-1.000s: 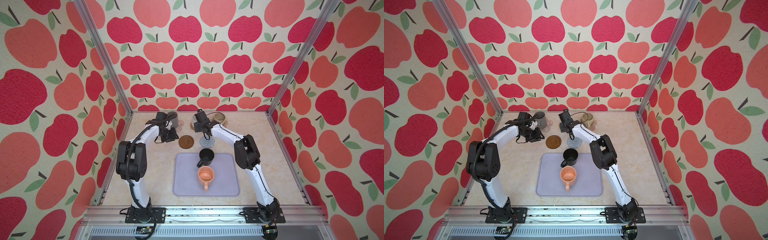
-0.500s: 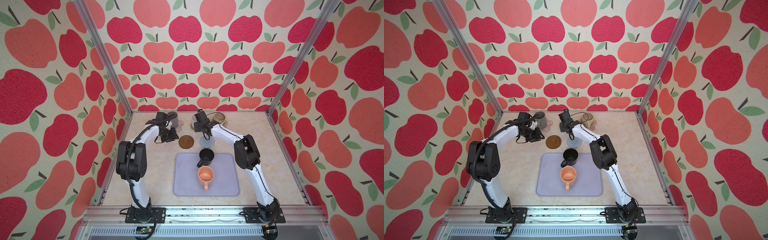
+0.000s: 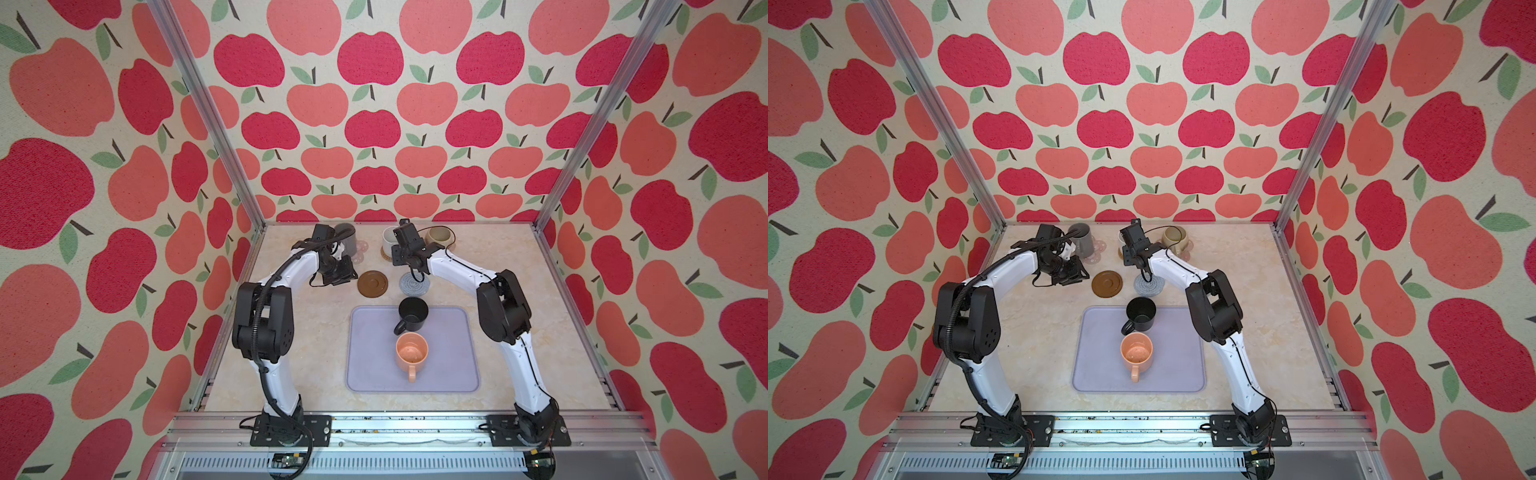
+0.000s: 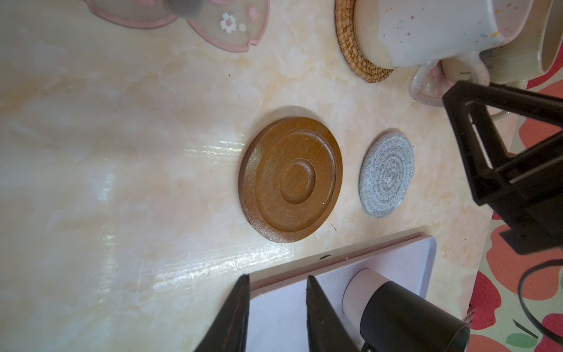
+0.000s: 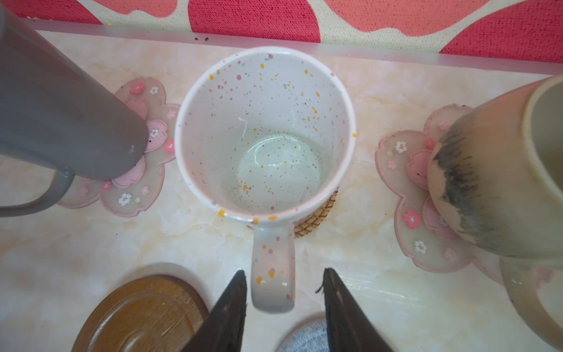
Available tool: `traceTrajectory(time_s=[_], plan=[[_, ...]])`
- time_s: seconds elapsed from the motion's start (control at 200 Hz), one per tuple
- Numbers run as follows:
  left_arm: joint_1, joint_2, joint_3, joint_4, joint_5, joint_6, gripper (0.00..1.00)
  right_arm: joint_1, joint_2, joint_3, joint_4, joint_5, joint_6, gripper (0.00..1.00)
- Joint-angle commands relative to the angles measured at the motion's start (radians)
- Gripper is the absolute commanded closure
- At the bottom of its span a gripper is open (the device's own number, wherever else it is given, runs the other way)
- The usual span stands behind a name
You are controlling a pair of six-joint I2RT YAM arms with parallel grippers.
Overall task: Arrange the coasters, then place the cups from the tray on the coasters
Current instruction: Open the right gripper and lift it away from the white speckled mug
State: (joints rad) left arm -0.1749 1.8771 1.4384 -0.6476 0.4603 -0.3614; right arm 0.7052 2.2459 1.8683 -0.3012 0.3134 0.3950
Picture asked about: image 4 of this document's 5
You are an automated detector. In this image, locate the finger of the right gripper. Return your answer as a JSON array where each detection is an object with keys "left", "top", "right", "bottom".
[{"left": 443, "top": 82, "right": 562, "bottom": 205}]

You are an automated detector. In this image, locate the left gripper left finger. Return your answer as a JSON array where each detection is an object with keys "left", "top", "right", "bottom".
[{"left": 195, "top": 274, "right": 250, "bottom": 352}]

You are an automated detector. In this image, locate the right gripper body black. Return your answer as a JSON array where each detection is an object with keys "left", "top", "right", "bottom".
[{"left": 492, "top": 132, "right": 562, "bottom": 255}]

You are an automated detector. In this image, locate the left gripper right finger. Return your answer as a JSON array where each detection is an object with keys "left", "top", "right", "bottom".
[{"left": 306, "top": 276, "right": 359, "bottom": 352}]

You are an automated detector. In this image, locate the beige mug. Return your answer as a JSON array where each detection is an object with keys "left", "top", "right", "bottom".
[{"left": 480, "top": 0, "right": 562, "bottom": 89}]

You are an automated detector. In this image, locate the grey round knitted coaster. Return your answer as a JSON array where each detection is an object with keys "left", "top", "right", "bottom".
[{"left": 359, "top": 129, "right": 415, "bottom": 219}]

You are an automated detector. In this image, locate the white mug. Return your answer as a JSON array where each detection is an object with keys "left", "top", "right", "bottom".
[{"left": 353, "top": 0, "right": 532, "bottom": 105}]

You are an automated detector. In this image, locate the brown round coaster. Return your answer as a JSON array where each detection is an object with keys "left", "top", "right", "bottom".
[{"left": 238, "top": 117, "right": 343, "bottom": 243}]

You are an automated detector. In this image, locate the woven rattan round coaster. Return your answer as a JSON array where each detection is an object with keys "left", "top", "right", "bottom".
[{"left": 334, "top": 0, "right": 394, "bottom": 84}]

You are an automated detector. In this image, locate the pink flower coaster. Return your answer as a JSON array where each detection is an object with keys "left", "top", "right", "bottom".
[
  {"left": 409, "top": 60, "right": 454, "bottom": 107},
  {"left": 85, "top": 0, "right": 271, "bottom": 53}
]

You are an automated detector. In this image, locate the grey mug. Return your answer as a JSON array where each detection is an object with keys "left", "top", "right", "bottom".
[{"left": 162, "top": 0, "right": 204, "bottom": 19}]

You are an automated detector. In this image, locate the lavender silicone tray mat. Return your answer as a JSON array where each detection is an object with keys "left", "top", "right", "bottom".
[{"left": 246, "top": 233, "right": 437, "bottom": 351}]

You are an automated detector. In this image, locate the black mug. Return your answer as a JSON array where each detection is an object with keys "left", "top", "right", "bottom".
[{"left": 342, "top": 269, "right": 471, "bottom": 351}]

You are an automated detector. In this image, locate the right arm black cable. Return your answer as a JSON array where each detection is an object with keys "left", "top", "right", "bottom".
[{"left": 517, "top": 258, "right": 563, "bottom": 346}]

